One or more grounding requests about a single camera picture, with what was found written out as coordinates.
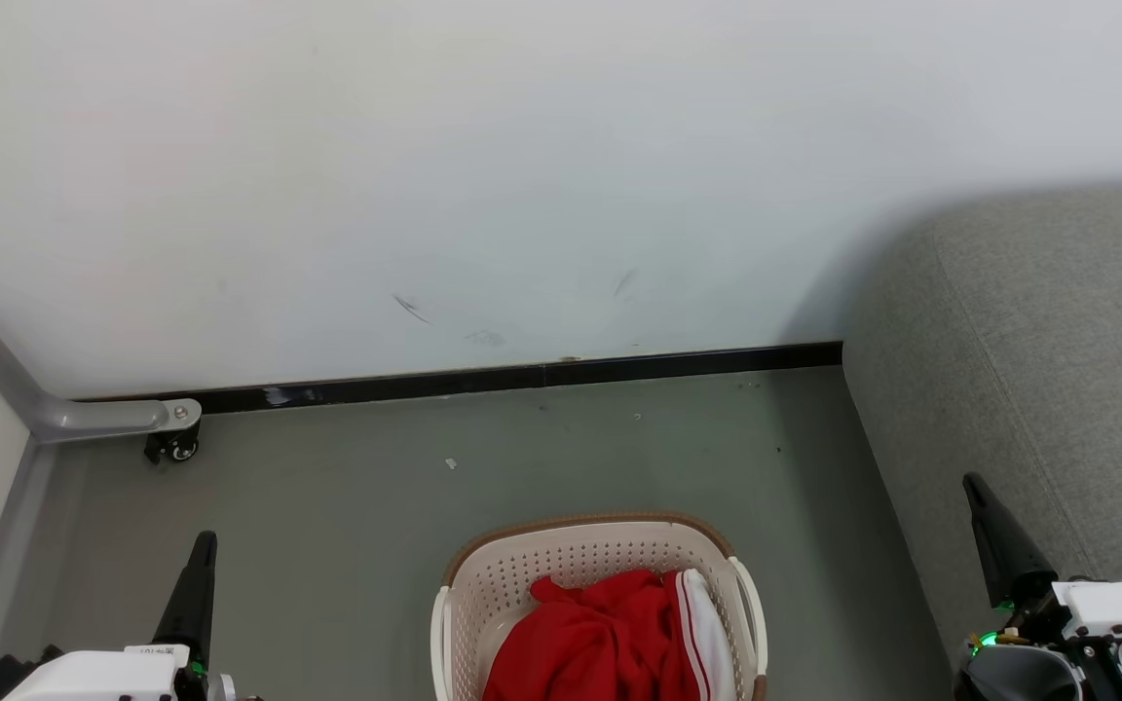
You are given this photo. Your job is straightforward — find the red cloth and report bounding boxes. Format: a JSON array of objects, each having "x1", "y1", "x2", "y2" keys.
[{"x1": 483, "y1": 570, "x2": 708, "y2": 701}]

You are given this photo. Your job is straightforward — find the grey fabric sofa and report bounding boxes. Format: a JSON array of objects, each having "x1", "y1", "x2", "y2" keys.
[{"x1": 841, "y1": 180, "x2": 1122, "y2": 701}]

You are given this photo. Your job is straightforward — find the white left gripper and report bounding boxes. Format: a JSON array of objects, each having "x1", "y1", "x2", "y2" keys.
[{"x1": 0, "y1": 531, "x2": 236, "y2": 701}]

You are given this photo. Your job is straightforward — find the black caster wheel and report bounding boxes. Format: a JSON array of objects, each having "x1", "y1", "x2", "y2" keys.
[{"x1": 143, "y1": 425, "x2": 200, "y2": 464}]

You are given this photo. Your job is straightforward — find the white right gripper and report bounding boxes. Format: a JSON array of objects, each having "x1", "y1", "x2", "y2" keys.
[{"x1": 962, "y1": 473, "x2": 1122, "y2": 701}]

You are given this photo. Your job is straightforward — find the grey metal frame leg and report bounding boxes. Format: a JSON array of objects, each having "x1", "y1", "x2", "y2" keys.
[{"x1": 0, "y1": 268, "x2": 203, "y2": 444}]

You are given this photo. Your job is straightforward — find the cream perforated laundry basket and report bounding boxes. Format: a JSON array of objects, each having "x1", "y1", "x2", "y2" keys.
[{"x1": 430, "y1": 513, "x2": 768, "y2": 701}]

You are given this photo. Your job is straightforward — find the black baseboard strip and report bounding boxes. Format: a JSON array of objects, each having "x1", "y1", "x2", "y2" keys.
[{"x1": 74, "y1": 341, "x2": 844, "y2": 417}]

